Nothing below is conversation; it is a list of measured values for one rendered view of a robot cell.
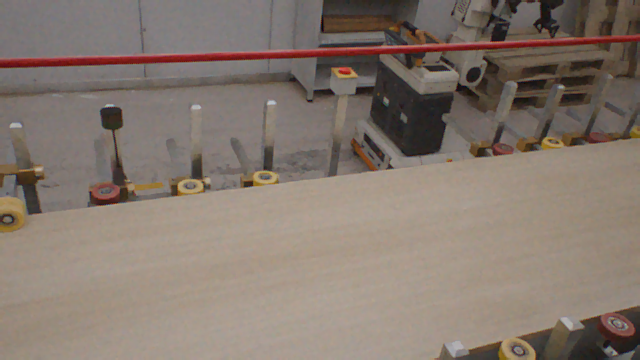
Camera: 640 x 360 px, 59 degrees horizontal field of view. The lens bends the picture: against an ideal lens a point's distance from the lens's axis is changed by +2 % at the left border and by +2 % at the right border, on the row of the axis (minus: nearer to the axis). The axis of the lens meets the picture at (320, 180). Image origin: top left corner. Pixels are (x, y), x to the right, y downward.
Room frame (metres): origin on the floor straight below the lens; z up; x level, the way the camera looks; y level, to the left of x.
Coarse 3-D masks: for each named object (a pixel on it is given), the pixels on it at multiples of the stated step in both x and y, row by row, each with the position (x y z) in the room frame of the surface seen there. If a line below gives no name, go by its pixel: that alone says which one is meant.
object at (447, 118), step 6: (444, 114) 2.37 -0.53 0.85; (444, 120) 2.35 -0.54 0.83; (450, 120) 2.32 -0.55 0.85; (456, 120) 2.32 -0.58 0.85; (450, 126) 2.31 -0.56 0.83; (456, 126) 2.27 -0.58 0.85; (462, 126) 2.27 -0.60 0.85; (456, 132) 2.26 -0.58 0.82; (462, 132) 2.23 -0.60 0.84; (468, 132) 2.21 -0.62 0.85; (468, 138) 2.18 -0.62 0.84; (474, 138) 2.16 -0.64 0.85; (486, 150) 2.07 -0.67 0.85; (492, 150) 2.08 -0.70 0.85; (486, 156) 2.06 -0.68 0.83
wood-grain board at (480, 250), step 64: (256, 192) 1.49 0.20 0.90; (320, 192) 1.53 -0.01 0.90; (384, 192) 1.58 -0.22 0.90; (448, 192) 1.63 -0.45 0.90; (512, 192) 1.69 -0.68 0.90; (576, 192) 1.74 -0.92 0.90; (0, 256) 1.06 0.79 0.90; (64, 256) 1.09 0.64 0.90; (128, 256) 1.12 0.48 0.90; (192, 256) 1.15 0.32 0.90; (256, 256) 1.18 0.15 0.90; (320, 256) 1.21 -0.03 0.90; (384, 256) 1.25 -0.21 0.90; (448, 256) 1.29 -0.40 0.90; (512, 256) 1.33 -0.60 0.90; (576, 256) 1.37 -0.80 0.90; (0, 320) 0.86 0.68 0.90; (64, 320) 0.88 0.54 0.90; (128, 320) 0.90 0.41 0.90; (192, 320) 0.92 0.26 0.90; (256, 320) 0.95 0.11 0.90; (320, 320) 0.97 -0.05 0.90; (384, 320) 1.00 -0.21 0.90; (448, 320) 1.03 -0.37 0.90; (512, 320) 1.06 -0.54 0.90
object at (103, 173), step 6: (96, 144) 1.72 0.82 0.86; (102, 144) 1.72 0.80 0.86; (96, 150) 1.68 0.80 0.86; (102, 150) 1.68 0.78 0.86; (96, 156) 1.64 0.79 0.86; (102, 156) 1.65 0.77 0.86; (102, 162) 1.61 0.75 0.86; (102, 168) 1.57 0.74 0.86; (102, 174) 1.54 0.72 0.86; (108, 174) 1.54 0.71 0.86; (102, 180) 1.50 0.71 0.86; (108, 180) 1.51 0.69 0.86
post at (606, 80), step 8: (600, 80) 2.34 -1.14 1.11; (608, 80) 2.32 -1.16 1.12; (600, 88) 2.33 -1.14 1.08; (608, 88) 2.33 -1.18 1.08; (600, 96) 2.32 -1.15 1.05; (592, 104) 2.33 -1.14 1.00; (600, 104) 2.33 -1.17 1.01; (592, 112) 2.32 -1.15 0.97; (584, 120) 2.34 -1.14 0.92; (592, 120) 2.32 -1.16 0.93; (584, 128) 2.32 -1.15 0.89
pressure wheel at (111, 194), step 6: (102, 186) 1.41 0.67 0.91; (108, 186) 1.41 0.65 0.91; (114, 186) 1.41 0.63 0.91; (96, 192) 1.37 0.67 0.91; (102, 192) 1.38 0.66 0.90; (108, 192) 1.38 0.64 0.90; (114, 192) 1.38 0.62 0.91; (120, 192) 1.39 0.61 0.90; (96, 198) 1.35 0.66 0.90; (102, 198) 1.35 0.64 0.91; (108, 198) 1.35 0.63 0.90; (114, 198) 1.37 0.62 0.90; (120, 198) 1.39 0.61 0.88; (96, 204) 1.35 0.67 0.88; (102, 204) 1.35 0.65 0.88; (108, 204) 1.35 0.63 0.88; (114, 204) 1.36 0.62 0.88
